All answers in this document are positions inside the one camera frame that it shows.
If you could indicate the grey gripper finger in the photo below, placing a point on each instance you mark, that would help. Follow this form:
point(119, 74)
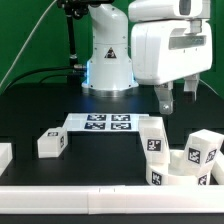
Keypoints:
point(190, 86)
point(165, 97)

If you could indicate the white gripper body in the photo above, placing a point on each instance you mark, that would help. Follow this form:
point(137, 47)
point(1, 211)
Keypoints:
point(165, 51)

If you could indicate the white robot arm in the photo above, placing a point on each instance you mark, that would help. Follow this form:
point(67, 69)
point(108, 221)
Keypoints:
point(110, 70)

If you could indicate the white right fence bar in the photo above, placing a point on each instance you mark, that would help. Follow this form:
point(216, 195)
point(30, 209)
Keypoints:
point(218, 172)

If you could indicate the white fence bar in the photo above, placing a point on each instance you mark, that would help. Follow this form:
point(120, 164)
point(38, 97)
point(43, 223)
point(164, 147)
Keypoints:
point(111, 200)
point(218, 172)
point(5, 156)

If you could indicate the white front fence bar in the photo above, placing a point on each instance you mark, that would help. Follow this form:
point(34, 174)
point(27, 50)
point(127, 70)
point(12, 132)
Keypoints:
point(111, 200)

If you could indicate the white left fence bar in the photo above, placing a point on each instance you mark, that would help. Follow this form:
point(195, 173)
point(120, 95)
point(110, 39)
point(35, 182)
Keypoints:
point(5, 156)

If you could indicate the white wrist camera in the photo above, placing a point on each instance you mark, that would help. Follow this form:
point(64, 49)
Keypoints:
point(150, 10)

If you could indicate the white marker base plate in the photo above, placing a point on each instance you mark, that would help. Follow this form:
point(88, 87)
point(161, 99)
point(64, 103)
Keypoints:
point(102, 122)

